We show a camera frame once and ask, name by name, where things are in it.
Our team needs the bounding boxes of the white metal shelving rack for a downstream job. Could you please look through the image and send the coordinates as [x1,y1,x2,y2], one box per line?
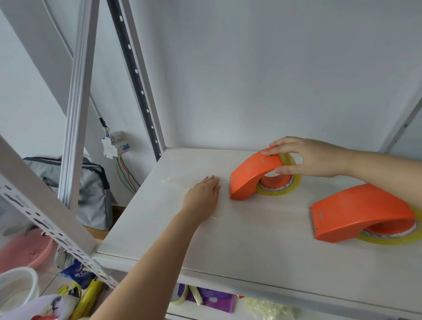
[0,0,422,320]

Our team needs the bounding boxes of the clear yellowish tape roll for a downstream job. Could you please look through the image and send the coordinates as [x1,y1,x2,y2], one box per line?
[356,204,422,246]
[255,153,302,196]

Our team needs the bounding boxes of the white circuit breaker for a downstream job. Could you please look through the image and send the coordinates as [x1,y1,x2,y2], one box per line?
[102,131,131,160]

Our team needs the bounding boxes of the white printed cloth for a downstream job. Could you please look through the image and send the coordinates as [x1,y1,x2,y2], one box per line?
[0,294,80,320]

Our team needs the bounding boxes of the purple packet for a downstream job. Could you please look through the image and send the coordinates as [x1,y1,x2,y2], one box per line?
[186,287,235,314]

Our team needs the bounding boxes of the coloured electric wires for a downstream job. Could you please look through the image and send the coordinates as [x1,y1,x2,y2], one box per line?
[115,156,141,196]

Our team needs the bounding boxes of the white plastic bucket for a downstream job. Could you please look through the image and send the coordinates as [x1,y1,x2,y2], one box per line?
[0,267,40,312]

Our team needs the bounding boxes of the orange tape dispenser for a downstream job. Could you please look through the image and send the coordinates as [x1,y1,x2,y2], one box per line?
[229,147,294,201]
[309,184,417,244]

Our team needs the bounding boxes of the clear plastic bag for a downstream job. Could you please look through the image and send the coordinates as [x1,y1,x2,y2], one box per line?
[246,298,295,320]

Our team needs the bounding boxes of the small clear tape roll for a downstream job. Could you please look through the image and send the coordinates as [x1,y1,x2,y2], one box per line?
[171,284,189,305]

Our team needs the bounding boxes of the pink plastic basin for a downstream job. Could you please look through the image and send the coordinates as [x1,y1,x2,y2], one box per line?
[0,227,55,274]

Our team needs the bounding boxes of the clear tape strip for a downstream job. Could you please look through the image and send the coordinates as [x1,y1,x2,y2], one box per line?
[162,177,200,189]

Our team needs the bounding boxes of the person's right hand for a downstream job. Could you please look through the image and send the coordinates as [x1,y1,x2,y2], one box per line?
[262,136,353,177]

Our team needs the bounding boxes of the person's left forearm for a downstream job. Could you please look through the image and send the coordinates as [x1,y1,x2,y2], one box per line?
[89,208,208,320]

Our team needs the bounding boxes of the grey rag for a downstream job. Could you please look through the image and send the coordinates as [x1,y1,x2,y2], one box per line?
[54,245,78,270]

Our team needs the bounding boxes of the person's right forearm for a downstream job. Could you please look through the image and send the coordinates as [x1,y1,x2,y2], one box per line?
[348,148,422,212]

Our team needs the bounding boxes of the person's left hand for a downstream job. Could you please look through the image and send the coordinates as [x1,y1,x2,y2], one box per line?
[182,175,221,222]

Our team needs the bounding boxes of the grey bag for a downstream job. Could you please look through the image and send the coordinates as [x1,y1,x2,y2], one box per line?
[23,156,114,231]

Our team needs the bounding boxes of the blue packet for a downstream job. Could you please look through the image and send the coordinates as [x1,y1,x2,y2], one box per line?
[60,260,96,290]

